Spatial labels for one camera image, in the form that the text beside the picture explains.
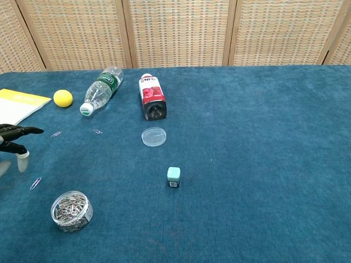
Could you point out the yellow white notepad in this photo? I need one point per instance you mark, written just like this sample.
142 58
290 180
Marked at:
16 107

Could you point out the clear water bottle green label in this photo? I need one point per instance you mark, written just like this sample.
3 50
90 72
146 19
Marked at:
101 87

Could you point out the blue carpet table cover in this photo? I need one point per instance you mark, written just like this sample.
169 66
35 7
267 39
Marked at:
246 164

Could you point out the wicker folding screen panel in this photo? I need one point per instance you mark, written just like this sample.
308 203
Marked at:
282 33
76 35
178 33
13 41
342 46

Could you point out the clear tub of paperclips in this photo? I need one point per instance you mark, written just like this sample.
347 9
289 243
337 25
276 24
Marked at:
72 212

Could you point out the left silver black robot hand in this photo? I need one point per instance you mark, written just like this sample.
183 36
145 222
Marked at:
16 131

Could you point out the clear round plastic lid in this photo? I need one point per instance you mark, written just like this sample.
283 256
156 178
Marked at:
154 137

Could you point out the yellow foam ball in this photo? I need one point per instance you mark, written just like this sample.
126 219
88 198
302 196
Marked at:
63 98

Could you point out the silver paperclip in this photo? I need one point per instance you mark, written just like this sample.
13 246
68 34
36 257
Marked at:
36 183
56 134
98 131

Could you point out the teal cube pencil sharpener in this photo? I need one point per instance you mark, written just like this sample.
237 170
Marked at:
173 174

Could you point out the red juice bottle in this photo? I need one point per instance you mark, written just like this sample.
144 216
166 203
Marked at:
152 96

